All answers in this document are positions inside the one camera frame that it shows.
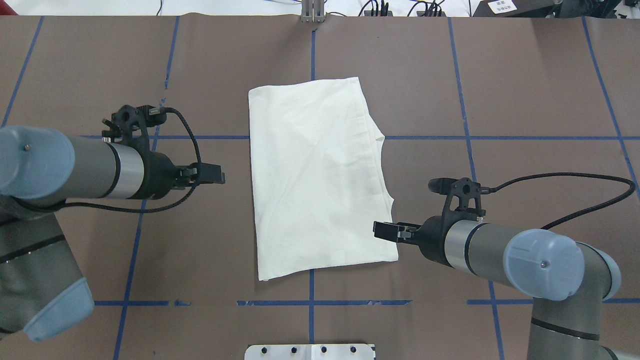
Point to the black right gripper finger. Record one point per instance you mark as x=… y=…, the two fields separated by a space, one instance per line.
x=400 y=232

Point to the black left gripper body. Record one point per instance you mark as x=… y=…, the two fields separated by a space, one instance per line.
x=159 y=174

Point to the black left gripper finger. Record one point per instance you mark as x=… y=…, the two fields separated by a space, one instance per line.
x=206 y=174

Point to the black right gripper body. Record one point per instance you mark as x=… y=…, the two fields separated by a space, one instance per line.
x=432 y=234

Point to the cream long-sleeve cat shirt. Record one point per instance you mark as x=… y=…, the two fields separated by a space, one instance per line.
x=317 y=178

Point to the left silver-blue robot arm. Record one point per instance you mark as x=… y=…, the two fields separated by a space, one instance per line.
x=43 y=290

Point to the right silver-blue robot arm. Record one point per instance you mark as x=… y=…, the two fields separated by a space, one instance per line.
x=567 y=280

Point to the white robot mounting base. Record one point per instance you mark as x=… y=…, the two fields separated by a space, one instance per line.
x=326 y=351

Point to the black labelled box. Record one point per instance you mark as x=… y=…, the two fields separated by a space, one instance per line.
x=516 y=8

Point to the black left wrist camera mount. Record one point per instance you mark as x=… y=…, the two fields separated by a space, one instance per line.
x=129 y=126

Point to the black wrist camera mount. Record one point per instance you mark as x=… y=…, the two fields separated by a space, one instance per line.
x=129 y=126
x=463 y=198

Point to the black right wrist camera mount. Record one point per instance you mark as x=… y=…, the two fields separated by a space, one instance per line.
x=463 y=198

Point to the aluminium frame post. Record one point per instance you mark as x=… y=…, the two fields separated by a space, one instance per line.
x=313 y=11

